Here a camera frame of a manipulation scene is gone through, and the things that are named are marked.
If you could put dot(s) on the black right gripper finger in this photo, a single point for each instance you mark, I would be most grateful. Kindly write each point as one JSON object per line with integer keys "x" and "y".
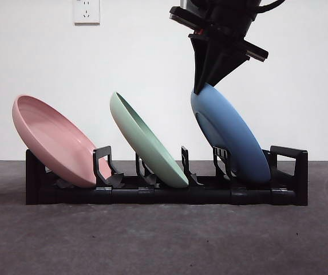
{"x": 201, "y": 63}
{"x": 223, "y": 63}

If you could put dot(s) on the blue round plate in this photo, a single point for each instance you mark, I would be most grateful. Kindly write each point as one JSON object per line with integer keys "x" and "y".
{"x": 232, "y": 131}

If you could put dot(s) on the green round plate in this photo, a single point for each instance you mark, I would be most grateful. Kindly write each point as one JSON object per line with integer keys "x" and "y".
{"x": 152, "y": 151}

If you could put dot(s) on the black plate rack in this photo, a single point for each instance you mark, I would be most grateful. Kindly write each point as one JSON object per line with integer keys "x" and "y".
{"x": 181, "y": 197}

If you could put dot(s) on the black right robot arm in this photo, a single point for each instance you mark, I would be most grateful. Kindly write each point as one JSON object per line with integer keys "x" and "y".
{"x": 232, "y": 11}

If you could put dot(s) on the pink round plate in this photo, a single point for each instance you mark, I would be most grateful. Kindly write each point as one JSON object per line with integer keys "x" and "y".
{"x": 52, "y": 137}

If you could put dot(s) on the white wall socket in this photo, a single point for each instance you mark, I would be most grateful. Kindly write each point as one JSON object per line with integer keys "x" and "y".
{"x": 86, "y": 11}

